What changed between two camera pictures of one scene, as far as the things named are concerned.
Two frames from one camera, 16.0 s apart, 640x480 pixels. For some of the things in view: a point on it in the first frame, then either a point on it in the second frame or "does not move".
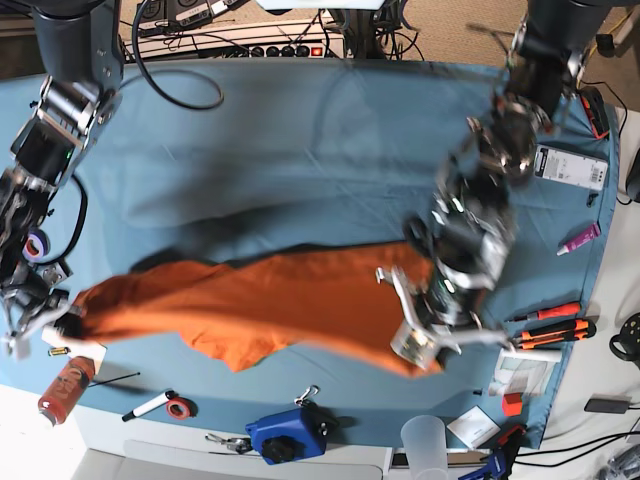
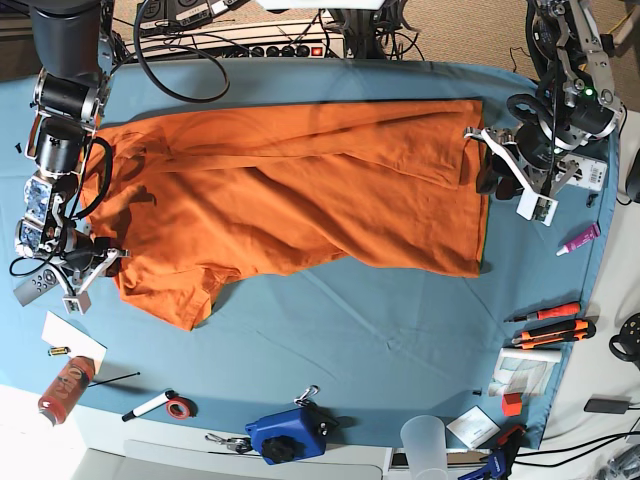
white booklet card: [475, 427] does not move
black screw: [590, 199] does not move
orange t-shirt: [346, 303] -> [189, 200]
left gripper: [34, 306] -> [82, 258]
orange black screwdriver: [564, 310] does not move
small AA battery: [58, 351] does not move
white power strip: [313, 39] does not move
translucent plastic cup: [425, 443] does not move
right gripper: [444, 310] -> [535, 158]
